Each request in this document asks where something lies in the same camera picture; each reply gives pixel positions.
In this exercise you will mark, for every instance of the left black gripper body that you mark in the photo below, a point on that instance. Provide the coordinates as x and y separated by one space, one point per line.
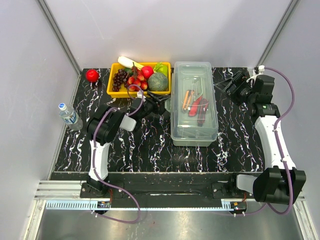
150 106

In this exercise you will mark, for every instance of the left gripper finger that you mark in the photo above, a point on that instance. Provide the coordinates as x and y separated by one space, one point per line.
154 96
165 99

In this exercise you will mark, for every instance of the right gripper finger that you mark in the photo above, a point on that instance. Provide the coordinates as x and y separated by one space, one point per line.
225 83
226 89

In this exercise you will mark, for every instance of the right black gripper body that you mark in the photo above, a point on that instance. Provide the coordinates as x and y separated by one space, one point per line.
243 92

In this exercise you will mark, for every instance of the orange handled tool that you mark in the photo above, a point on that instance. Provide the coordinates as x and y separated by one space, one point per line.
187 100

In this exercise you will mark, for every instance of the clear plastic tool box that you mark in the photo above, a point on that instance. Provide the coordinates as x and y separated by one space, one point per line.
184 130

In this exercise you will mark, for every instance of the red handled pliers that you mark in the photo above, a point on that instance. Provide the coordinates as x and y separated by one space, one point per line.
194 107

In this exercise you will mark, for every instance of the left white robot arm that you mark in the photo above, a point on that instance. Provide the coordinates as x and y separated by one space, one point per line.
104 124

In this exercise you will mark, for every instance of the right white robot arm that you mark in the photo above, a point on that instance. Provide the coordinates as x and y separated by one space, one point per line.
281 182

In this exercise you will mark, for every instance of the green netted melon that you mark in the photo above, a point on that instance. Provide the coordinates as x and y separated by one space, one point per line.
158 82

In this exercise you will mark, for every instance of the red lychee fruit bunch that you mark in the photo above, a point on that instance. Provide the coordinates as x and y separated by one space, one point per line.
137 80

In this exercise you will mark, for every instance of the red apple in tray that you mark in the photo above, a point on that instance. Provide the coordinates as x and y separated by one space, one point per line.
147 71

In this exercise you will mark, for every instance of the green pepper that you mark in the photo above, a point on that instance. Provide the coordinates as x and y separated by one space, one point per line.
161 68

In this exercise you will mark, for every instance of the dark purple grape bunch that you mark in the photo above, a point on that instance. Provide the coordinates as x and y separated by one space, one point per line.
119 79

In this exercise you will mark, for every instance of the white radish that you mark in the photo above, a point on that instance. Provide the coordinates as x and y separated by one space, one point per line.
129 63

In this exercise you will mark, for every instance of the yellow plastic tray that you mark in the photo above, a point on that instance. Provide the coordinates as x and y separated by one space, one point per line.
122 93

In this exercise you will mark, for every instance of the red apple on table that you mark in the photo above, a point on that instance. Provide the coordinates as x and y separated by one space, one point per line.
92 75

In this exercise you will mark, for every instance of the plastic water bottle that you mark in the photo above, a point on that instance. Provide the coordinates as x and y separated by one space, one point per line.
70 117

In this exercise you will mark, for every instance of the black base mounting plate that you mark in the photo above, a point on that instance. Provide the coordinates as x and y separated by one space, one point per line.
170 190

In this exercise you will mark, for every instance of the aluminium frame rail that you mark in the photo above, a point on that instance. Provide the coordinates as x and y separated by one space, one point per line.
58 190

